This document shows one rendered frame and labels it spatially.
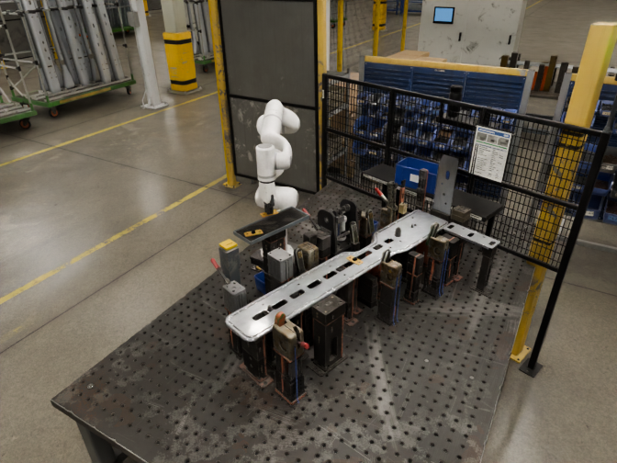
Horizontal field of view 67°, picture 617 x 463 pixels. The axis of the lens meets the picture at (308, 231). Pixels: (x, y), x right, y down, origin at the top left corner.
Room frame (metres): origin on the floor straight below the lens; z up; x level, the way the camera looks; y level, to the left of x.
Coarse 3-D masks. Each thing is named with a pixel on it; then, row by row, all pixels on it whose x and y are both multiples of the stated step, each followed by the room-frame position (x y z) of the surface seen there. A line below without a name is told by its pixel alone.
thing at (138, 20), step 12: (132, 0) 8.36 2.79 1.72; (132, 12) 8.26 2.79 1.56; (144, 12) 8.45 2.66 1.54; (132, 24) 8.28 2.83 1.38; (144, 24) 8.42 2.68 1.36; (144, 36) 8.38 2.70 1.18; (144, 48) 8.34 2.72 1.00; (144, 60) 8.35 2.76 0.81; (144, 72) 8.38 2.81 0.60; (144, 84) 8.37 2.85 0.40; (156, 84) 8.45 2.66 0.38; (156, 96) 8.40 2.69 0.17; (156, 108) 8.23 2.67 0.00
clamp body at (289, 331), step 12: (276, 324) 1.35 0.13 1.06; (288, 324) 1.35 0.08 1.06; (276, 336) 1.33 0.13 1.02; (288, 336) 1.29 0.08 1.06; (300, 336) 1.31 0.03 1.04; (276, 348) 1.33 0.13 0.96; (288, 348) 1.28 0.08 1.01; (300, 348) 1.31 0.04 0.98; (276, 360) 1.34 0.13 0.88; (288, 360) 1.28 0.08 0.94; (300, 360) 1.32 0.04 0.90; (276, 372) 1.34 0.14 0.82; (288, 372) 1.31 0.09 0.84; (300, 372) 1.32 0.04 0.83; (276, 384) 1.34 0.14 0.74; (288, 384) 1.29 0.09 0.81; (300, 384) 1.32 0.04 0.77; (288, 396) 1.29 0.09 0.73; (300, 396) 1.31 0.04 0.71
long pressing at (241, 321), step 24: (408, 216) 2.31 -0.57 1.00; (432, 216) 2.31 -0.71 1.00; (384, 240) 2.06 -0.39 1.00; (408, 240) 2.05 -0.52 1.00; (336, 264) 1.84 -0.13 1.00; (288, 288) 1.65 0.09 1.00; (312, 288) 1.65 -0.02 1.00; (336, 288) 1.66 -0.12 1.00; (240, 312) 1.50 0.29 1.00; (288, 312) 1.49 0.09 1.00; (240, 336) 1.36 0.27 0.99
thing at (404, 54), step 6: (396, 54) 7.14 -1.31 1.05; (402, 54) 7.14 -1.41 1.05; (408, 54) 7.13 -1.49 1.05; (414, 54) 7.12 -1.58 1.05; (420, 54) 7.12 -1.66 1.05; (426, 54) 7.23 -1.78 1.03; (426, 60) 6.69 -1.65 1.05; (432, 60) 6.68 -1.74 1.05; (438, 60) 6.68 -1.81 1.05; (444, 60) 6.69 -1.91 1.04; (420, 66) 6.59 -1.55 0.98
